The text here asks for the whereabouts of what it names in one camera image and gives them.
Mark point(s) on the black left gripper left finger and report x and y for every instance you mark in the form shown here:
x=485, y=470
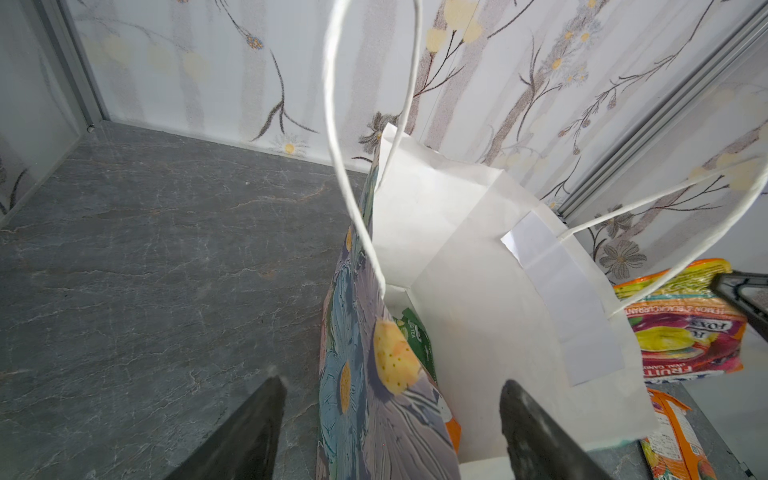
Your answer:
x=245, y=445

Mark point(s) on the Fox's fruit candy bag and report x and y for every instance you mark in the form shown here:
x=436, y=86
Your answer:
x=685, y=331

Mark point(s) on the floral white paper bag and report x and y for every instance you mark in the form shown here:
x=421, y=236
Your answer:
x=505, y=292

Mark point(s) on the orange fruit snack packet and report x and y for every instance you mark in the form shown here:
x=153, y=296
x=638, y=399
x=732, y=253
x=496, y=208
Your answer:
x=673, y=450

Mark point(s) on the green snack packet front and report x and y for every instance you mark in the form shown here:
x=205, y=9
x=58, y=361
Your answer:
x=418, y=339

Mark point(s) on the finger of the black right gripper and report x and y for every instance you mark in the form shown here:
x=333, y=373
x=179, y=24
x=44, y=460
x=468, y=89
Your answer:
x=746, y=292

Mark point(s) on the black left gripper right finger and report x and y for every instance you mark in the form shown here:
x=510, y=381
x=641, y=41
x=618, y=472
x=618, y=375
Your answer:
x=537, y=446

